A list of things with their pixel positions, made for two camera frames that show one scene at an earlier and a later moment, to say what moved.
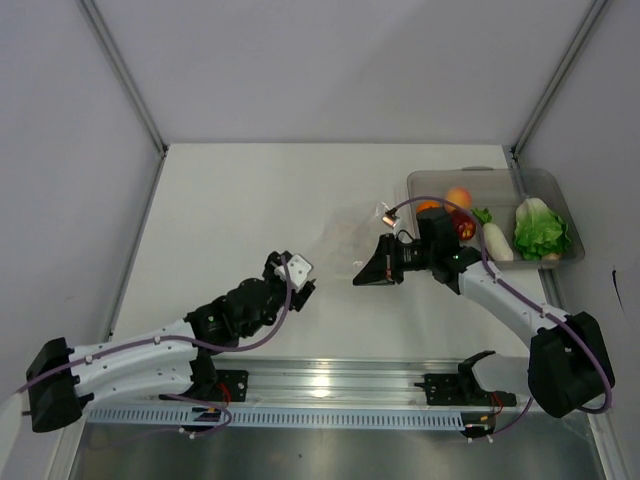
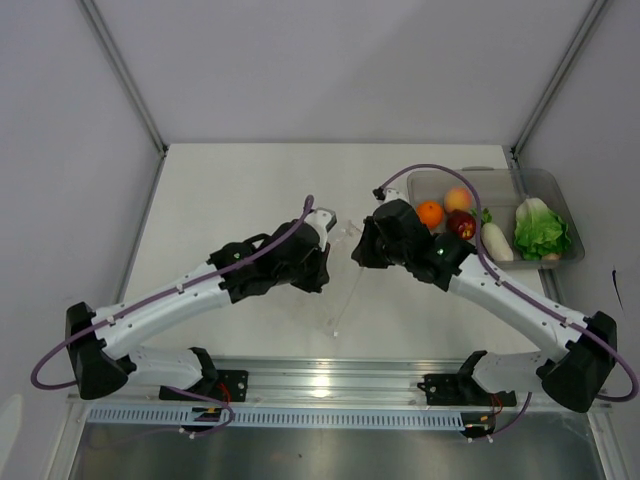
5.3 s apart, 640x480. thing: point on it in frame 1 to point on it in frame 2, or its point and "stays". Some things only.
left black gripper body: x=276 y=296 to x=307 y=275
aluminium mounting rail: x=333 y=383 stays
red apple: x=464 y=225 stays
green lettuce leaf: x=539 y=230 stays
